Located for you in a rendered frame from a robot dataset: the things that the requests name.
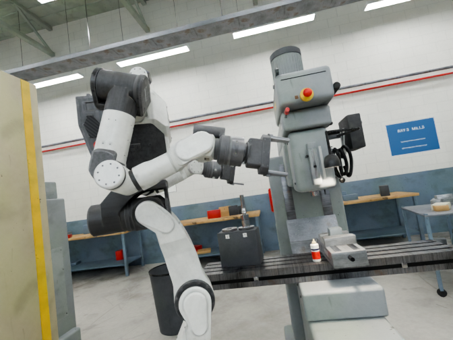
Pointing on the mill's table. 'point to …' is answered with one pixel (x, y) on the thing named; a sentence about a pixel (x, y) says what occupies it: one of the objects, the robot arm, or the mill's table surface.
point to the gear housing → (305, 119)
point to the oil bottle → (315, 251)
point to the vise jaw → (339, 239)
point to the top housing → (321, 81)
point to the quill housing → (298, 177)
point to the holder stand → (240, 246)
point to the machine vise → (337, 258)
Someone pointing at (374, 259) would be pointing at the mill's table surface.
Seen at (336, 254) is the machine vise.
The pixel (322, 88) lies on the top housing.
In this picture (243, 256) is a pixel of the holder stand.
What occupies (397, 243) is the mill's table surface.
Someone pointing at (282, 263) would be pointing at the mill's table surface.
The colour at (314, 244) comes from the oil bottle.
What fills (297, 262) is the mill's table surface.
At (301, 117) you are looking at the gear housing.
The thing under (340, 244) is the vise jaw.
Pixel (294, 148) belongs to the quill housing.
